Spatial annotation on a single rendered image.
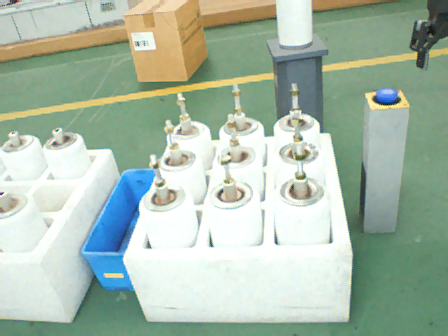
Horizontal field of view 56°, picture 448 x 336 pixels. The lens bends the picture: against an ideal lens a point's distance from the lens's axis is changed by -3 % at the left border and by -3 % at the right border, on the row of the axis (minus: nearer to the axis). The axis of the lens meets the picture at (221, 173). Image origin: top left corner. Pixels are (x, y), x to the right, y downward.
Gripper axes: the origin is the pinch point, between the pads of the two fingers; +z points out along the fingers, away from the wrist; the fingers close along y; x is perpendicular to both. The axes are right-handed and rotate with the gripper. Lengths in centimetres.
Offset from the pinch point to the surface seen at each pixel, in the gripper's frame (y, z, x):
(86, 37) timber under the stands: -58, 28, 201
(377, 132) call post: -21.2, 6.6, -7.1
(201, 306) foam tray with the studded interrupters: -63, 28, -11
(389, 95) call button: -18.4, 0.0, -6.4
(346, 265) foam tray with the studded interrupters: -39.7, 17.4, -23.8
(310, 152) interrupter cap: -34.5, 7.7, -4.6
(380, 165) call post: -20.2, 14.3, -7.6
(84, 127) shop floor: -74, 34, 92
